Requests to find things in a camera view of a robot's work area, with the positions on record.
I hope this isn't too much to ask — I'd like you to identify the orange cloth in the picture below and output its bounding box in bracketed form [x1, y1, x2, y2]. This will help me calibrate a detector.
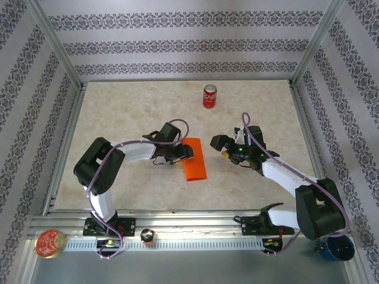
[181, 137, 208, 182]

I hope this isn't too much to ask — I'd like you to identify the red soda can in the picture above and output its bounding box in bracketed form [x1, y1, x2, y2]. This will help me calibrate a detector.
[202, 84, 219, 109]

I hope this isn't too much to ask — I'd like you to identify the small black round knob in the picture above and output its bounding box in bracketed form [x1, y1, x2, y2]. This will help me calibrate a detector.
[140, 228, 156, 245]

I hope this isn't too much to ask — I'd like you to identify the small green circuit board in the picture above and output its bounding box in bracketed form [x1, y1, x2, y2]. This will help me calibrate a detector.
[262, 237, 284, 250]
[95, 238, 123, 249]

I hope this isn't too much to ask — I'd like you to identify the blue enamel mug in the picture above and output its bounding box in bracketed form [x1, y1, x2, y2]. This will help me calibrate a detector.
[313, 235, 355, 263]

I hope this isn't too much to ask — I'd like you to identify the round red gold tin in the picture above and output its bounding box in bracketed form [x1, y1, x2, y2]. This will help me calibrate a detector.
[34, 229, 68, 260]

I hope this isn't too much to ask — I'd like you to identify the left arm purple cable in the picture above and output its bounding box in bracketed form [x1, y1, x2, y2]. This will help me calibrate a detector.
[87, 118, 190, 260]

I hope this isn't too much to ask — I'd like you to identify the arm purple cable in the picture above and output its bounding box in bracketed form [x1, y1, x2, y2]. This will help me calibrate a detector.
[87, 118, 190, 260]
[241, 111, 352, 257]

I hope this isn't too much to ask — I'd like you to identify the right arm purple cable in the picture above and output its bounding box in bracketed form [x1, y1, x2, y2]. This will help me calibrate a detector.
[241, 111, 352, 257]

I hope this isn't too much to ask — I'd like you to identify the aluminium mounting rail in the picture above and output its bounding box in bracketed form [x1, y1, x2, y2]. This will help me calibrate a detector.
[28, 210, 352, 237]

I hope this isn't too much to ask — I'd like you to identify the aluminium side rail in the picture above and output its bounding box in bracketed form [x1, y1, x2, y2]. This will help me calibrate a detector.
[43, 83, 89, 214]
[287, 81, 337, 213]

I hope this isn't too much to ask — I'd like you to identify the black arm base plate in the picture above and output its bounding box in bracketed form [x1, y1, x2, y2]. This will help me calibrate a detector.
[241, 215, 295, 237]
[82, 218, 137, 237]

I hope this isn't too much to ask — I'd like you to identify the slotted white cable duct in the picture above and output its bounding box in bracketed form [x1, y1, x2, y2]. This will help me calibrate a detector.
[63, 238, 264, 252]

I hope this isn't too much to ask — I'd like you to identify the aluminium frame post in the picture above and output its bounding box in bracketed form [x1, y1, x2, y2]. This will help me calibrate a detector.
[291, 0, 347, 86]
[25, 0, 84, 88]

